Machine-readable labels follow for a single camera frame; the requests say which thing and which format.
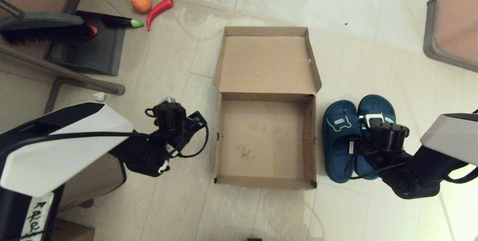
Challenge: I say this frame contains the dark blue rubber slipper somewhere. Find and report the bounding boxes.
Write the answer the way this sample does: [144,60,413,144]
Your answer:
[353,95,396,180]
[322,100,364,184]

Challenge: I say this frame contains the brown cardboard box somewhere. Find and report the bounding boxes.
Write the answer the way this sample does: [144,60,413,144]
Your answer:
[214,26,322,190]

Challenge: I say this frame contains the brown plastic trash bin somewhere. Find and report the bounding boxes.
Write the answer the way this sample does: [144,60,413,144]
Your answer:
[56,153,127,212]

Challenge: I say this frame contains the dark grey dustpan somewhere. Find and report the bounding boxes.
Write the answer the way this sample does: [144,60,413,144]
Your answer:
[47,10,127,76]

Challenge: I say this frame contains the toy red chili pepper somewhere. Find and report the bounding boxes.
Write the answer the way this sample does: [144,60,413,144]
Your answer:
[146,0,175,31]

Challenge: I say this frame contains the toy purple eggplant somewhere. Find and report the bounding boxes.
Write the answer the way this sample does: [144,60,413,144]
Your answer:
[102,15,145,28]

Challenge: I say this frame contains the toy orange fruit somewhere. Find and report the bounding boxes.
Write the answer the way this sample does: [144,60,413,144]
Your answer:
[130,0,152,13]

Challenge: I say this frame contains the brown table with grey rim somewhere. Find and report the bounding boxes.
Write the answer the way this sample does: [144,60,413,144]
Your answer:
[423,0,478,72]

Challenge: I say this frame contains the black bristle broom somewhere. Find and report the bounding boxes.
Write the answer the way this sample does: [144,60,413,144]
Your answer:
[0,0,91,44]

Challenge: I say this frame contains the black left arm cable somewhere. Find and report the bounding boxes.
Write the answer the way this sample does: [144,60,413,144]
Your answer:
[0,108,209,159]

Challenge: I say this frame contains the black braided cable sleeve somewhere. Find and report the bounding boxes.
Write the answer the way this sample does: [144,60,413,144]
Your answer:
[442,161,478,184]

